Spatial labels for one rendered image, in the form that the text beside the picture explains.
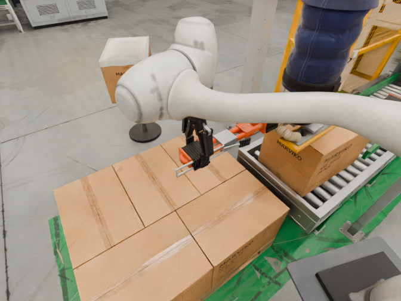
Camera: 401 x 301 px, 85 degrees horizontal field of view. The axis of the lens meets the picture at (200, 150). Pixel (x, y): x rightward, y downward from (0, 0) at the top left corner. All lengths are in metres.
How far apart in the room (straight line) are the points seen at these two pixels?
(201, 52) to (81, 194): 1.35
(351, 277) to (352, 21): 0.95
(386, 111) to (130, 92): 0.44
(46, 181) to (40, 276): 0.94
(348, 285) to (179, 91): 1.01
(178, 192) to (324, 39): 1.12
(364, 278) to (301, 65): 0.88
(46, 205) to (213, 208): 1.63
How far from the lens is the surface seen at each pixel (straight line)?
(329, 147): 1.37
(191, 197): 1.46
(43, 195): 2.60
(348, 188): 1.73
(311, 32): 0.95
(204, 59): 0.52
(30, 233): 2.40
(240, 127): 0.87
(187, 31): 0.52
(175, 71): 0.42
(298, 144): 1.05
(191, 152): 0.74
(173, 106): 0.41
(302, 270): 1.14
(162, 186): 1.53
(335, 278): 1.15
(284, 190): 1.53
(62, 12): 7.93
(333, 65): 0.99
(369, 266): 1.25
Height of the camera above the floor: 1.76
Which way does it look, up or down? 44 degrees down
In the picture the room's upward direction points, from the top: straight up
